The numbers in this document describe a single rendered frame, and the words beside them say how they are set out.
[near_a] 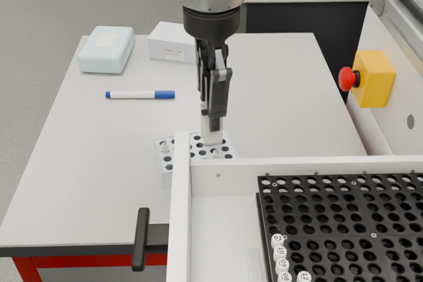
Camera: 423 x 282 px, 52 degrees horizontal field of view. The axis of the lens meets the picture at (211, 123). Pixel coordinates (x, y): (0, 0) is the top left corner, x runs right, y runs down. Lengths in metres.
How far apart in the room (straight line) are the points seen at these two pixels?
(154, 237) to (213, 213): 0.13
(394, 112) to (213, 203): 0.33
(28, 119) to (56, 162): 1.45
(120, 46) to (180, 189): 0.57
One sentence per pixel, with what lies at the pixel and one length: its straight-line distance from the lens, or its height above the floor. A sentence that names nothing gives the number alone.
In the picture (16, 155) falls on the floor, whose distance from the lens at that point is 2.04.
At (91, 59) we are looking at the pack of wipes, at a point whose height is 0.80.
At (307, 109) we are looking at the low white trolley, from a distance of 0.87.
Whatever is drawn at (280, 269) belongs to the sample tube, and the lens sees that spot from 0.43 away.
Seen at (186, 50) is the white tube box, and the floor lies 0.79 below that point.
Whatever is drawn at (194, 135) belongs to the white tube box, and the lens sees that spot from 0.74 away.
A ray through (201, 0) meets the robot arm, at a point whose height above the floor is 1.06.
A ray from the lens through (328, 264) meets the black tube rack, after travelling 0.46.
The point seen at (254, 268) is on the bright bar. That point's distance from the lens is 0.51.
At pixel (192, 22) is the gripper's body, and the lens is 0.57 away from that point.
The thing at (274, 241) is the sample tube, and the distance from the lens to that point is 0.45.
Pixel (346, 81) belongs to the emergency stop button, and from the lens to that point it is 0.74.
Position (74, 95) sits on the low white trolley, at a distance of 0.93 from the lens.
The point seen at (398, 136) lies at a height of 0.83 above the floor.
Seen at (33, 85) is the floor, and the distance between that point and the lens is 2.46.
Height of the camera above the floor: 1.27
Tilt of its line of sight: 39 degrees down
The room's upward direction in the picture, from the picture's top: straight up
